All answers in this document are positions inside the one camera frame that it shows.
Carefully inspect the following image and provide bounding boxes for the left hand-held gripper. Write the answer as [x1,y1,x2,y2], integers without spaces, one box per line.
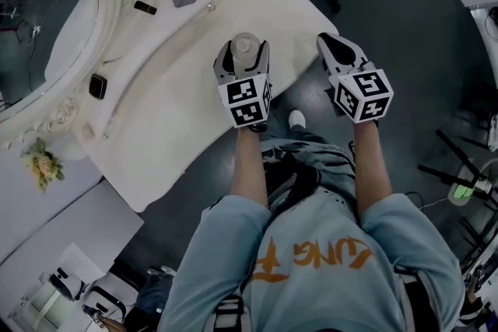
[212,40,273,128]

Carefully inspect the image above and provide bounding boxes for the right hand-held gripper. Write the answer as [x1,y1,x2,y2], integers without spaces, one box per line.
[317,33,395,124]

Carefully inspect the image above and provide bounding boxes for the small white cup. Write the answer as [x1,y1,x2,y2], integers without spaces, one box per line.
[230,32,261,75]

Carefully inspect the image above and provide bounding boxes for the person's left forearm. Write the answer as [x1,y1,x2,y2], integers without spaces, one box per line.
[229,125,270,209]

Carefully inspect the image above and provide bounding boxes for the person's right forearm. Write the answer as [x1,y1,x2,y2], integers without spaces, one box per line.
[351,120,394,225]

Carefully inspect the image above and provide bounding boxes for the white dressing table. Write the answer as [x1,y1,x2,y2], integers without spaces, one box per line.
[42,0,339,213]

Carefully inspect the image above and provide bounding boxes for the person's white shoe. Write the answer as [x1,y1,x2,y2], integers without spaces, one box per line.
[288,109,307,128]

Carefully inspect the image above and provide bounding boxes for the person's patterned grey trousers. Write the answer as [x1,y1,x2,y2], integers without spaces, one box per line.
[259,123,357,207]

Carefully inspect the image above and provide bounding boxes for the small black lipstick tube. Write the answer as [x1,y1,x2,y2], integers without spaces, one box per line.
[133,0,158,16]

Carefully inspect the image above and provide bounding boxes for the black rounded compact case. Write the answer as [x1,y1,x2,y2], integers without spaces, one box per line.
[88,73,108,101]

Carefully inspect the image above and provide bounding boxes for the black legged stool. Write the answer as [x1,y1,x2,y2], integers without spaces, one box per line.
[417,128,498,211]

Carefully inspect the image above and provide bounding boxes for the green cloth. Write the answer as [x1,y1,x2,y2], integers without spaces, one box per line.
[451,184,473,203]

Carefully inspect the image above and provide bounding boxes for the light blue sweatshirt orange print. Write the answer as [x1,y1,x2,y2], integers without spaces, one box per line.
[157,188,466,332]

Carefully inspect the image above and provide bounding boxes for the yellow flower bouquet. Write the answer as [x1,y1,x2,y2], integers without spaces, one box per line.
[19,137,66,192]

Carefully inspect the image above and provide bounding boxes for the white and black appliance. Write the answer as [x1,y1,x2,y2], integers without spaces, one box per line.
[47,266,85,301]

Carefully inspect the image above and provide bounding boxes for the white floor cable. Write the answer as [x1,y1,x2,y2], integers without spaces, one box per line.
[418,194,452,211]

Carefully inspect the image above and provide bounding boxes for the black chest strap buckle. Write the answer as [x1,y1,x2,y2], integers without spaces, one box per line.
[215,295,245,332]

